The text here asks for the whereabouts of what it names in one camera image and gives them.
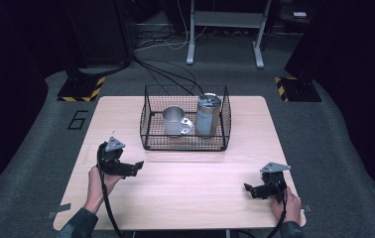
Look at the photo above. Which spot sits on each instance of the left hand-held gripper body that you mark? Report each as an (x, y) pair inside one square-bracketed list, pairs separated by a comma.
[(112, 162)]

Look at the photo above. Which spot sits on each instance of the person's right hand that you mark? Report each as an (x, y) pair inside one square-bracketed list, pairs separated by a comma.
[(291, 208)]

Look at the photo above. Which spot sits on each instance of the small white box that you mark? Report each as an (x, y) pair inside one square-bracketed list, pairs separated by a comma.
[(299, 14)]

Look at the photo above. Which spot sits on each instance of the grey tape strip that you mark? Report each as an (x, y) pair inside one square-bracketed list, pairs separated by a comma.
[(60, 209), (307, 208)]

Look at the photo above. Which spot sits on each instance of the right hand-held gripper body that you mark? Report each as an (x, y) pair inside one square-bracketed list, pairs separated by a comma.
[(273, 185)]

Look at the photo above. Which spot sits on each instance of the black striped stand base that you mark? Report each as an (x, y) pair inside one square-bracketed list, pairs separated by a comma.
[(299, 90), (79, 89)]

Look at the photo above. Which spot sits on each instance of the person's left hand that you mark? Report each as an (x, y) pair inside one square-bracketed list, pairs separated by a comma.
[(96, 185)]

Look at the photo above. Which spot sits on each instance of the white desk frame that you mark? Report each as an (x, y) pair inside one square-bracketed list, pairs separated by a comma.
[(225, 19)]

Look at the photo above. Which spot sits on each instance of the grey metal mug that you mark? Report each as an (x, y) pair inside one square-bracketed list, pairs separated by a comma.
[(173, 127)]

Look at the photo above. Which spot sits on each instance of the black straw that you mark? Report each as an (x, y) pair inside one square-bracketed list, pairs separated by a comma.
[(204, 96)]

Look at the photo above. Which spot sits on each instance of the steel tumbler with lid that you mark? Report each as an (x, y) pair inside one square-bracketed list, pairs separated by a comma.
[(207, 122)]

